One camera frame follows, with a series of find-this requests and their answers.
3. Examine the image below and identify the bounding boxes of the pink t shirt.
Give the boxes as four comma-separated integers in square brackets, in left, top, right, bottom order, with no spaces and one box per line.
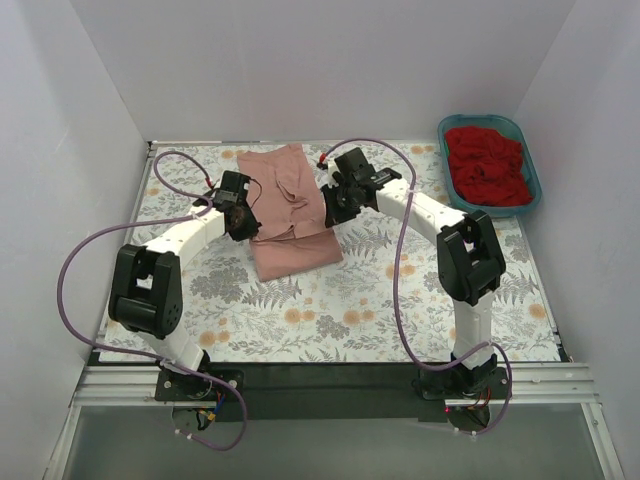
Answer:
[237,144,343,282]

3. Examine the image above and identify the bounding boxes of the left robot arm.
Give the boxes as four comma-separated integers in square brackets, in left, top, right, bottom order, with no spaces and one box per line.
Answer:
[108,171,261,400]

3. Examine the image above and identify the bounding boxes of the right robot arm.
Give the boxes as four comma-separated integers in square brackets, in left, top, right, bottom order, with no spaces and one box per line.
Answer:
[317,148,506,398]

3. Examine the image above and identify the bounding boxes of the red t shirt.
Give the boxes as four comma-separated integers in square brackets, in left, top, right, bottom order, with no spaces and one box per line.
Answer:
[444,126,533,207]

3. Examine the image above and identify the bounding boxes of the teal plastic basket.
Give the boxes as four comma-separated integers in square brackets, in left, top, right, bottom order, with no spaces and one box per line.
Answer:
[438,114,542,218]

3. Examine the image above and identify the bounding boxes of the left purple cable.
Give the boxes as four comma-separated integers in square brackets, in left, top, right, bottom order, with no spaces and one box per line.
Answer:
[56,149,249,451]

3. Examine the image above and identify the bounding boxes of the purple cable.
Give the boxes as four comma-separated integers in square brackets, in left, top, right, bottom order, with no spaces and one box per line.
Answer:
[56,149,249,451]
[322,138,514,436]

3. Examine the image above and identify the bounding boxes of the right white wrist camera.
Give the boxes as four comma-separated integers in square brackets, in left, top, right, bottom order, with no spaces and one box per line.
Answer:
[316,153,343,188]

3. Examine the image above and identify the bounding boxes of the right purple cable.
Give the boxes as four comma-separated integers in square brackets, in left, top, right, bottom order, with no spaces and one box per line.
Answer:
[322,138,514,436]

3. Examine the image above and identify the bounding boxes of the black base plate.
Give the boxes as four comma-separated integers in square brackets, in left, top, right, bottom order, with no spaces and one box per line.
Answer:
[154,363,508,423]

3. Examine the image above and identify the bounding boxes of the aluminium frame rail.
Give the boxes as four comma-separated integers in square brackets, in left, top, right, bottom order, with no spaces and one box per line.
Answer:
[47,362,623,479]

